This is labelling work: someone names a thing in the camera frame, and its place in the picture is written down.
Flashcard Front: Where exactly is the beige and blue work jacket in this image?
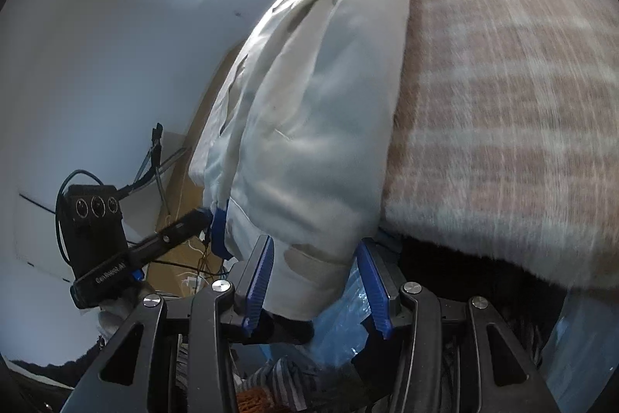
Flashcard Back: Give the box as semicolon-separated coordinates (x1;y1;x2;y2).
189;0;410;321

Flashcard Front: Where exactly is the plaid beige bed blanket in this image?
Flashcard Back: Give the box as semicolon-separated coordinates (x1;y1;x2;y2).
382;0;618;289

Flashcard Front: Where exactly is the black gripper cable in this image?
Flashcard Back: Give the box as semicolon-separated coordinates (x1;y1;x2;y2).
53;168;105;266

